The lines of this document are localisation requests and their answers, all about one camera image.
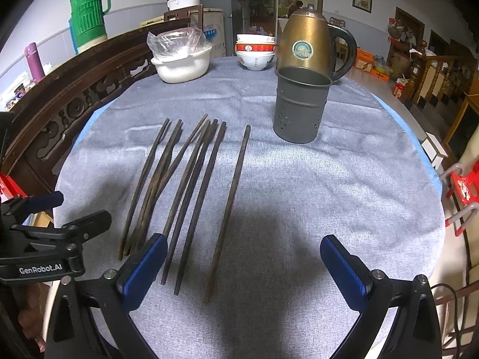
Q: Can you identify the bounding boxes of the brass electric kettle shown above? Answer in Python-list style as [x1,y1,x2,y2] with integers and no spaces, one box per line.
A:
[277,4,357,81]

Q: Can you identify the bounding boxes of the white pot with plastic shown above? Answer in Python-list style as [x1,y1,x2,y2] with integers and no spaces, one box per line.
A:
[147,28,213,83]

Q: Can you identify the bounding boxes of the carved dark wooden chair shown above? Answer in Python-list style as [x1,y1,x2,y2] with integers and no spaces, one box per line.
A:
[1,6,203,195]

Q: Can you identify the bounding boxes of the dark grey utensil holder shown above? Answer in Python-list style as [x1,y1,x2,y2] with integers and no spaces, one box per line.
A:
[273,66,332,144]

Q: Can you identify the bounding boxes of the white rice cooker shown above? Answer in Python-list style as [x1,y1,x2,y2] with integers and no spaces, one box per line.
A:
[166,0,201,10]

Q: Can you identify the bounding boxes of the dark chopstick group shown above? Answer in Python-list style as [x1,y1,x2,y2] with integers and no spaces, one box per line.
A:
[127,119,183,254]

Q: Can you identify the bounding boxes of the purple bottle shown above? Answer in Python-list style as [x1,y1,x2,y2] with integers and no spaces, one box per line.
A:
[24,42,45,83]

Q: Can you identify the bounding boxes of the green thermos flask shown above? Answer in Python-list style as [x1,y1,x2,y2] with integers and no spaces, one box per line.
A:
[70,0,111,53]

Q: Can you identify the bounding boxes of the person in magenta sweater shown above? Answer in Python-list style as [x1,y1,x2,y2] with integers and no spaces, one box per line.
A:
[287,0,303,17]

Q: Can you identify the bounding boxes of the red white stacked bowls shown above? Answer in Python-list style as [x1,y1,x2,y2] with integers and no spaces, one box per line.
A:
[235,34,276,72]

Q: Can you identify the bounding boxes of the dark chopstick crossing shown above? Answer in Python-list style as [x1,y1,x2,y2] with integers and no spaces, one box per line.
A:
[154,113,208,203]

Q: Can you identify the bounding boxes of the grey table cloth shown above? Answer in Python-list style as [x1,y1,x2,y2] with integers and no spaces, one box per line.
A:
[54,57,446,358]

